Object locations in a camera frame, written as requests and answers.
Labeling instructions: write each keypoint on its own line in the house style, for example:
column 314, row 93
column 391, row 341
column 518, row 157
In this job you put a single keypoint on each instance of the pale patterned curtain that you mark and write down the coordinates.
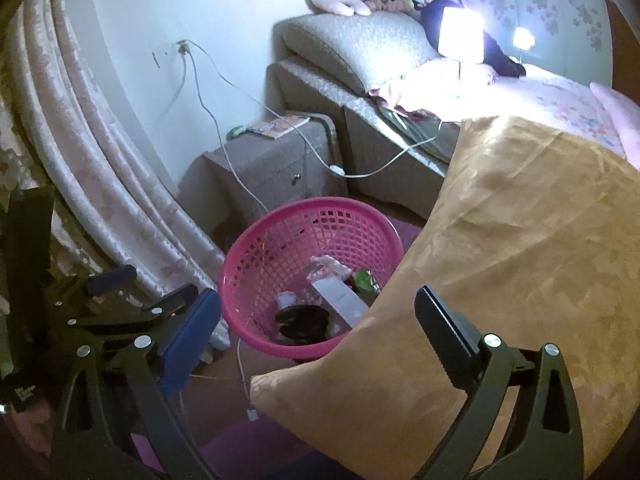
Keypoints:
column 100, row 160

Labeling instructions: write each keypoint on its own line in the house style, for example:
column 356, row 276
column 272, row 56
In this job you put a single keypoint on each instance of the small white plastic object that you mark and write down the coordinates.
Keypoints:
column 217, row 340

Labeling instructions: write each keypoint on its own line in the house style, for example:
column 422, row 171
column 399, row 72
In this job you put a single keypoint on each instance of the pink pillow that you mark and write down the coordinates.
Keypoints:
column 617, row 110

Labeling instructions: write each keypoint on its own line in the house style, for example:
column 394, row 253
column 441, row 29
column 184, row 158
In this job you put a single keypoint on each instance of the small green object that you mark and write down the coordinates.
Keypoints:
column 235, row 132

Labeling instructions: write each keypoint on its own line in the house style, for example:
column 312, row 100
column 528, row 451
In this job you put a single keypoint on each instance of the beige patterned nightstand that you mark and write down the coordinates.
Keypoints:
column 280, row 170

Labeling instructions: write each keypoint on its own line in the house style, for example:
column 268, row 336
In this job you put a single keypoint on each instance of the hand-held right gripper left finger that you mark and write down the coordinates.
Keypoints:
column 192, row 340

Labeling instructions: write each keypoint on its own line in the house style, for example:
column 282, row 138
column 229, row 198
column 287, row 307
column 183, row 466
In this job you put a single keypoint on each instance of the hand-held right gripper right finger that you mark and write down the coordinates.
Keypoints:
column 445, row 335

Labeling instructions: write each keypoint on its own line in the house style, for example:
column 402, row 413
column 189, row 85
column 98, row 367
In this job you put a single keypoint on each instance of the pink plastic mesh basket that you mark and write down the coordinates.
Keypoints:
column 280, row 240

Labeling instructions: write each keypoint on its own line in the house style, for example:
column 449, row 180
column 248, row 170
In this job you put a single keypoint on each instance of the black object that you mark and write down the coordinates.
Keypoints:
column 300, row 322

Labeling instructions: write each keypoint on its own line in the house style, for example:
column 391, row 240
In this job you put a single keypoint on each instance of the white wall socket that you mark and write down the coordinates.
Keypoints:
column 182, row 47

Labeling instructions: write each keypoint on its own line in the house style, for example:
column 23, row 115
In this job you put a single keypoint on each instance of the floral sliding wardrobe doors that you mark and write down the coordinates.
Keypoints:
column 550, row 10

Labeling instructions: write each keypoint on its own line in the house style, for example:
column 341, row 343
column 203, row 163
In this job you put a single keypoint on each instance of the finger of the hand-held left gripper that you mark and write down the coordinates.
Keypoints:
column 170, row 300
column 112, row 280

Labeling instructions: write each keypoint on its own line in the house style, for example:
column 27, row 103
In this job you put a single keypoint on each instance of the pink floral bedsheet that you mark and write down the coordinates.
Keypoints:
column 550, row 95

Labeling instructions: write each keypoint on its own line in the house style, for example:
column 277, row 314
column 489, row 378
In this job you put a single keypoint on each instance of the glowing table lamp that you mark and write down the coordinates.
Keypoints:
column 460, row 35

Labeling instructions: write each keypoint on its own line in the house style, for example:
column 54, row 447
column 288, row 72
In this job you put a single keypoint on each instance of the green snack packet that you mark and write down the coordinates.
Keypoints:
column 365, row 280

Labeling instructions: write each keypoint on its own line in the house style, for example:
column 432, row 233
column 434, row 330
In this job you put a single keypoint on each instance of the colourful book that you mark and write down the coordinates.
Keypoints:
column 277, row 127

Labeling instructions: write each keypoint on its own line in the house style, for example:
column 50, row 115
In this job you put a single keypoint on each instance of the beige headboard cushion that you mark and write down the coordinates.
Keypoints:
column 360, row 45

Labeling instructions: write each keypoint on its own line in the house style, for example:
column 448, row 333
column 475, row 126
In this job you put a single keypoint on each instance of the golden patterned tablecloth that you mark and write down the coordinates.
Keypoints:
column 500, row 240

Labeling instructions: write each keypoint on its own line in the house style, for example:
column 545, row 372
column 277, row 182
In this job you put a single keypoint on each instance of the white cardboard box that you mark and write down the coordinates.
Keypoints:
column 340, row 302

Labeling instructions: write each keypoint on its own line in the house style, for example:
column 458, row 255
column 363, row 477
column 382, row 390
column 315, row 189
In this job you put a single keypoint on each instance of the pink plush toy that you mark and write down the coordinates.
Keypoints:
column 337, row 2

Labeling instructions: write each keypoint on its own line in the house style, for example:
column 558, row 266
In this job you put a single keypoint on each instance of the shiny clear plastic package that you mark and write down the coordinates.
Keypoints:
column 325, row 264

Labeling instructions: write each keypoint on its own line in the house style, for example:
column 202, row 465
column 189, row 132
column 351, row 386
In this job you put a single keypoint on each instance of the beige upholstered bed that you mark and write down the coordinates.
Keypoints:
column 390, row 185

